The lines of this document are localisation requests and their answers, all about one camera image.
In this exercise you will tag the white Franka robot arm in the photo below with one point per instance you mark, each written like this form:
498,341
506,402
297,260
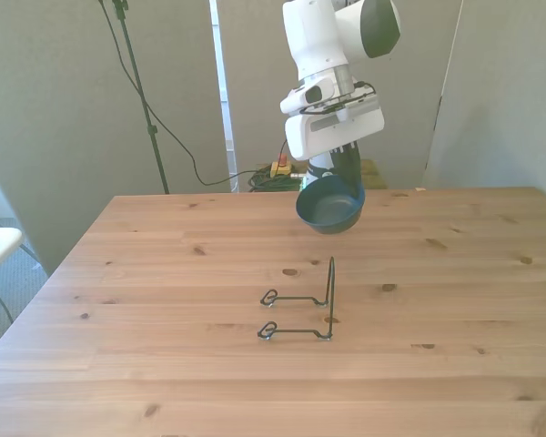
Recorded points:
314,36

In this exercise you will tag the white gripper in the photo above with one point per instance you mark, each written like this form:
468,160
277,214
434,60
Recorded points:
332,129

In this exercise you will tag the yellow emergency stop box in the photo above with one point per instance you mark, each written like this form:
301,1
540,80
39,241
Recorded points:
280,168

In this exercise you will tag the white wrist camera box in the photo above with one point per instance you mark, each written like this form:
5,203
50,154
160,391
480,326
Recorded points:
300,98

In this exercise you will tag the black camera stand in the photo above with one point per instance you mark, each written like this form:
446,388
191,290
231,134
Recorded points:
138,86

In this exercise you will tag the dark blue bowl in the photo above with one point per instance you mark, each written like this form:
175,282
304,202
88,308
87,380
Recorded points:
332,223

